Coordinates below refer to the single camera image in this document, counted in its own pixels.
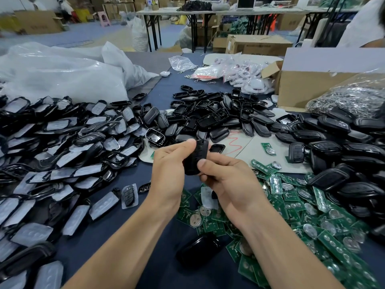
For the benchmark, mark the person's right hand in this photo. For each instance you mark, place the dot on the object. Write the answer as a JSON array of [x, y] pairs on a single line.
[[237, 186]]

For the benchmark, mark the person's left hand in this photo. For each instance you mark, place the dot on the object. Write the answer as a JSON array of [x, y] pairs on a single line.
[[171, 180]]

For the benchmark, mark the lone glossy black shell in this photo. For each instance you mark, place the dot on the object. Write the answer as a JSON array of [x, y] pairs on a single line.
[[198, 249]]

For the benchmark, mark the pile of black shell halves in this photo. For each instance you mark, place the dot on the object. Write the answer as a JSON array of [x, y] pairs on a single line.
[[219, 114]]

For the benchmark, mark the pile of green circuit boards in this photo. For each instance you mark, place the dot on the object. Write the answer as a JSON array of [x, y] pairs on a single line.
[[325, 231]]

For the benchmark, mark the pile of shells with pads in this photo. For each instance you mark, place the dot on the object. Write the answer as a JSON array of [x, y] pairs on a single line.
[[57, 159]]

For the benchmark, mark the pile of assembled black fobs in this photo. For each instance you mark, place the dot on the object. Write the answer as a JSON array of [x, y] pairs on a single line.
[[352, 153]]

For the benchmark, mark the person's right forearm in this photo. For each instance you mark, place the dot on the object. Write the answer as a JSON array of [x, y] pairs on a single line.
[[295, 259]]

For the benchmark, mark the person's left forearm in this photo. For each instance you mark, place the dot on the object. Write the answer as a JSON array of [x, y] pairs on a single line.
[[120, 252]]

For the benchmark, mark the small black button strip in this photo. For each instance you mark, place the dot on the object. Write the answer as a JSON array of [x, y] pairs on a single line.
[[144, 187]]

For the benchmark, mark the clear plastic film piece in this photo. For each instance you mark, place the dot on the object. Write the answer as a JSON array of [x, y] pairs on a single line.
[[209, 198]]

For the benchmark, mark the small white object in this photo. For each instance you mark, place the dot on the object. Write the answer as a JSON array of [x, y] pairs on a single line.
[[165, 73]]

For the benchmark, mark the heap of clear parts bags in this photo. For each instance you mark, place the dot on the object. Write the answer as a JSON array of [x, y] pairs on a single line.
[[246, 75]]

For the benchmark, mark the clear bag with red label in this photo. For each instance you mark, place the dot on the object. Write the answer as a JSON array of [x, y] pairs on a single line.
[[206, 71]]

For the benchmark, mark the small crumpled clear plastic bag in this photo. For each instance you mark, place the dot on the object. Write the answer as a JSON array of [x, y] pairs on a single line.
[[182, 63]]

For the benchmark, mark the large open cardboard box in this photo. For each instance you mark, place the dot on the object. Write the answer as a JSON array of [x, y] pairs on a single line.
[[316, 87]]

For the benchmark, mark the brown cardboard box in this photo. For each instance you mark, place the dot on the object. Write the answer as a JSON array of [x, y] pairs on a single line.
[[258, 45]]

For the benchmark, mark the clear bag of metal parts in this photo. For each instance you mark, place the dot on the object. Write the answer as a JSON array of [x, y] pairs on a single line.
[[355, 96]]

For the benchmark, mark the white sack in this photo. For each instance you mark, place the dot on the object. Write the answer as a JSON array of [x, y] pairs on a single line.
[[139, 34]]

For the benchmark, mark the large white plastic bag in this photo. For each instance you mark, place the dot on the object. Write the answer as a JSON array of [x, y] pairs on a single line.
[[60, 72]]

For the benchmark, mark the pink plastic stool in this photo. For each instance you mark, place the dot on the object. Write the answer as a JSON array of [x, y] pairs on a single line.
[[103, 19]]

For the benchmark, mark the heap of black parts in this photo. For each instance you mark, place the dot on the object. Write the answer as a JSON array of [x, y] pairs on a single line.
[[195, 5]]

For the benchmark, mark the long white table top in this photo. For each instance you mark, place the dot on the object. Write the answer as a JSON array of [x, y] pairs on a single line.
[[283, 9]]

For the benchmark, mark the open laptop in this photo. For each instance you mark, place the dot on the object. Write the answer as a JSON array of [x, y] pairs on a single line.
[[245, 2]]

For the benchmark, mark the tan cardboard box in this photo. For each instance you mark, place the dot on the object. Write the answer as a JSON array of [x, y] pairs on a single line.
[[37, 22]]

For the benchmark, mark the black metal table frame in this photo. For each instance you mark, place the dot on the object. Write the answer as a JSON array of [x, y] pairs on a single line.
[[153, 30]]

